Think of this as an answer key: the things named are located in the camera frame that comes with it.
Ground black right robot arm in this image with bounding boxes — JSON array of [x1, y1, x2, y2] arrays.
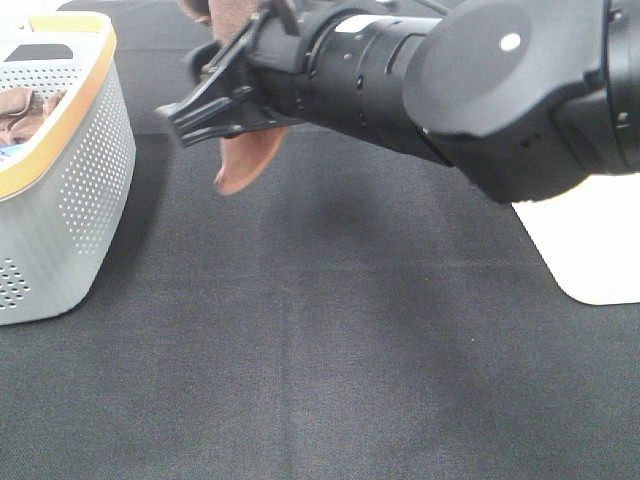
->
[[158, 1, 639, 203]]

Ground black table cloth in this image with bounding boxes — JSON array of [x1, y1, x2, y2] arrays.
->
[[1, 1, 639, 479]]

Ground white storage bin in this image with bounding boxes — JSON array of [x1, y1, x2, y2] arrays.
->
[[512, 174, 639, 306]]

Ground blue cloth in basket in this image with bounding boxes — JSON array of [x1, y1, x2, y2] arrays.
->
[[0, 144, 22, 160]]

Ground grey perforated laundry basket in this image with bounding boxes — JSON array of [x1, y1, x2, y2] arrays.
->
[[1, 11, 136, 325]]

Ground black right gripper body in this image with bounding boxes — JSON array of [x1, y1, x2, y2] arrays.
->
[[156, 1, 312, 147]]

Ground brown towel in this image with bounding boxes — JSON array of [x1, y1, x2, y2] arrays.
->
[[177, 0, 288, 195]]

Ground brown towels in basket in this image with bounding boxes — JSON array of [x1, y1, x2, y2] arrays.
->
[[1, 87, 66, 146]]

